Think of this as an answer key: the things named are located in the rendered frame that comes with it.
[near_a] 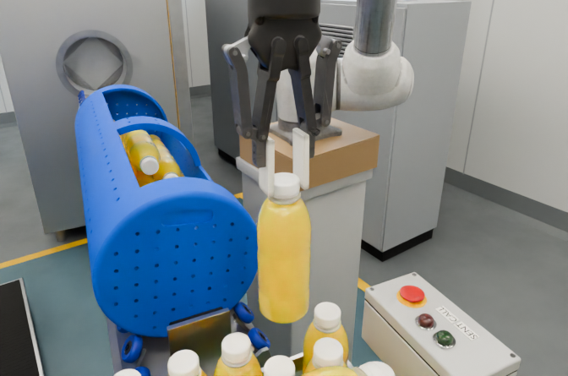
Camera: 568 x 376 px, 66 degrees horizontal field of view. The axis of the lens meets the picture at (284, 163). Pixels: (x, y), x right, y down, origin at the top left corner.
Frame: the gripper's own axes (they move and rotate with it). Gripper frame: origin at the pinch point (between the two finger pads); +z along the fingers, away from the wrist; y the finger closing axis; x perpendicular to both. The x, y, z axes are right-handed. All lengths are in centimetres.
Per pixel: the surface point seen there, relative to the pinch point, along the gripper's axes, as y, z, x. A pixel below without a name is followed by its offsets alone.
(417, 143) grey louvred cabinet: -144, 63, -129
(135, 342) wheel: 18.9, 36.1, -18.1
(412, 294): -19.2, 23.1, 4.2
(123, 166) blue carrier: 15.2, 12.1, -37.7
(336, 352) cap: -4.1, 24.7, 7.4
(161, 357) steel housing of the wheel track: 15.1, 41.5, -18.4
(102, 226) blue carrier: 20.6, 16.3, -24.1
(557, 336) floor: -163, 135, -43
